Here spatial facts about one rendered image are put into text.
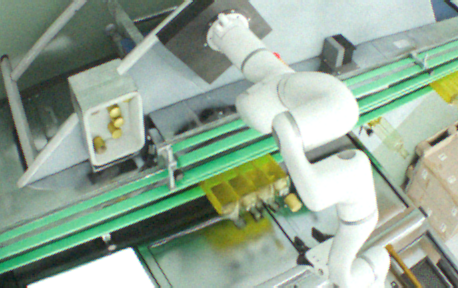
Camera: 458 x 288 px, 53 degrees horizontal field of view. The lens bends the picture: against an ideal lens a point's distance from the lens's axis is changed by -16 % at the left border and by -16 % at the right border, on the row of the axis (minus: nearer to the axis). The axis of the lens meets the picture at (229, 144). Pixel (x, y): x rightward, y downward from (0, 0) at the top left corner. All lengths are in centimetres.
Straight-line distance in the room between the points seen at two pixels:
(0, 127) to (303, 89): 142
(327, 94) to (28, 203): 96
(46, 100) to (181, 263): 95
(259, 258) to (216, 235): 16
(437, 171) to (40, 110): 406
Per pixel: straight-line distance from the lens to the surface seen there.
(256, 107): 114
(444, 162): 539
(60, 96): 219
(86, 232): 159
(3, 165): 201
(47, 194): 159
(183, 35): 141
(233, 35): 139
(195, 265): 162
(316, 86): 104
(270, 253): 165
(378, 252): 114
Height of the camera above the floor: 183
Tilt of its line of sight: 34 degrees down
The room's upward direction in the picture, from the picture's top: 143 degrees clockwise
